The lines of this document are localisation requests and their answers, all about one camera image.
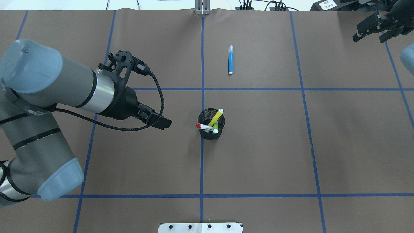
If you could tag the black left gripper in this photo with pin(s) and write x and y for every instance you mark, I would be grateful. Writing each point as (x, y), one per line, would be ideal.
(123, 104)

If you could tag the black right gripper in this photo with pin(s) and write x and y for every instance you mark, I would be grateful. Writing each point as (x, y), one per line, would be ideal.
(396, 22)

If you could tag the black mesh pen cup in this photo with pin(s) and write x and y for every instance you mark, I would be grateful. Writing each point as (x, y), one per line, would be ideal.
(204, 118)

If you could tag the red white marker pen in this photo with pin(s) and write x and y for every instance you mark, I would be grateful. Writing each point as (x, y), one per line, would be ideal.
(204, 127)

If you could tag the yellow highlighter pen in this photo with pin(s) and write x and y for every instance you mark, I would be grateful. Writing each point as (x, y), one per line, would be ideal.
(216, 117)

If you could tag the blue highlighter pen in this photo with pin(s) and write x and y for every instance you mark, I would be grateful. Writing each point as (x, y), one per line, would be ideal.
(231, 60)

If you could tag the green highlighter pen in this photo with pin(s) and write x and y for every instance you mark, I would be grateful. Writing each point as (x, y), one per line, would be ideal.
(216, 127)

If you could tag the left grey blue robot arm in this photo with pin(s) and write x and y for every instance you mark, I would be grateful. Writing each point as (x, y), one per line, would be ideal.
(37, 81)

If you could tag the black box with label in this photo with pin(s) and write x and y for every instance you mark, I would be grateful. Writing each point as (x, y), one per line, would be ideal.
(326, 5)

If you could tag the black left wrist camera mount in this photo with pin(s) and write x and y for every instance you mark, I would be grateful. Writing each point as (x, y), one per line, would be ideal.
(121, 65)

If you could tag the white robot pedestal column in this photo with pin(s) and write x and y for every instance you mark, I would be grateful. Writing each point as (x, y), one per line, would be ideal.
(215, 227)

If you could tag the aluminium frame post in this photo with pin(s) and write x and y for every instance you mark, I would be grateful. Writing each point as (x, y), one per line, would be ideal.
(202, 7)

